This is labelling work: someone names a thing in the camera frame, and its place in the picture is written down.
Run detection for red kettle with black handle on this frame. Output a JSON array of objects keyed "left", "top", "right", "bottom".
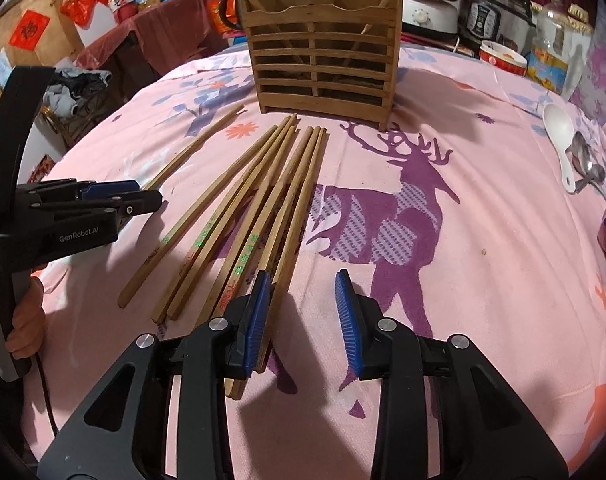
[{"left": 210, "top": 0, "right": 245, "bottom": 37}]

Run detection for red cloth covered table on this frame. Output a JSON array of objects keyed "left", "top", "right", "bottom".
[{"left": 77, "top": 0, "right": 234, "bottom": 78}]

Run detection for slatted wooden utensil holder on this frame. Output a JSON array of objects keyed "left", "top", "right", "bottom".
[{"left": 237, "top": 0, "right": 405, "bottom": 132}]

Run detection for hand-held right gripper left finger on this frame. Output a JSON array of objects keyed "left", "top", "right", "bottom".
[{"left": 38, "top": 269, "right": 274, "bottom": 480}]

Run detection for person's left hand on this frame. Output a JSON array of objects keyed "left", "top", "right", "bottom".
[{"left": 7, "top": 276, "right": 47, "bottom": 360}]

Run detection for pile of grey clothes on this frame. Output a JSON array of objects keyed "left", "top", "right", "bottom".
[{"left": 43, "top": 66, "right": 112, "bottom": 117}]

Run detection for cooking oil bottle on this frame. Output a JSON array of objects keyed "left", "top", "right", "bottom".
[{"left": 527, "top": 0, "right": 584, "bottom": 97}]

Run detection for red square paper decoration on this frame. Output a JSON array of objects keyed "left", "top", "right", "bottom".
[{"left": 9, "top": 10, "right": 52, "bottom": 52}]

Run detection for white plastic spoon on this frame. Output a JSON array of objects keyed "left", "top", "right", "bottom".
[{"left": 542, "top": 102, "right": 578, "bottom": 194}]

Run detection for red and white bowl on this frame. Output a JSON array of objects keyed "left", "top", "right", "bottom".
[{"left": 478, "top": 40, "right": 529, "bottom": 79}]

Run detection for purple floral cloth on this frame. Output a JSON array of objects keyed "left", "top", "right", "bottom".
[{"left": 580, "top": 0, "right": 606, "bottom": 161}]

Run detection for metal spoon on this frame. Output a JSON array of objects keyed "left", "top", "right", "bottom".
[
  {"left": 569, "top": 131, "right": 592, "bottom": 175},
  {"left": 579, "top": 157, "right": 606, "bottom": 197}
]

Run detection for glass jar with gold lid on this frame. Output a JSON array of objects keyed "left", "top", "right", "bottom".
[{"left": 566, "top": 4, "right": 595, "bottom": 61}]

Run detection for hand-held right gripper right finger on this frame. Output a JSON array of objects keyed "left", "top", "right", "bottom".
[{"left": 334, "top": 269, "right": 569, "bottom": 480}]

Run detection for bunch of wooden chopsticks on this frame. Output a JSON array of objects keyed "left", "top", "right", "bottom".
[{"left": 118, "top": 112, "right": 329, "bottom": 401}]

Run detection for red hanging decorations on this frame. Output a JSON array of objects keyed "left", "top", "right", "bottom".
[{"left": 59, "top": 0, "right": 134, "bottom": 27}]

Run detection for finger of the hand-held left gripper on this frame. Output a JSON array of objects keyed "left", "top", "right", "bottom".
[
  {"left": 33, "top": 189, "right": 164, "bottom": 228},
  {"left": 18, "top": 179, "right": 141, "bottom": 207}
]

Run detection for black cable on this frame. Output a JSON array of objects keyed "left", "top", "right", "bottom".
[{"left": 32, "top": 355, "right": 60, "bottom": 437}]

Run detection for white electric cooker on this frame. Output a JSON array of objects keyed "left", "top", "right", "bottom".
[{"left": 402, "top": 0, "right": 460, "bottom": 39}]

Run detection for silver black pressure cooker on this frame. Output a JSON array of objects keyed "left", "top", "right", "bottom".
[{"left": 458, "top": 0, "right": 535, "bottom": 55}]

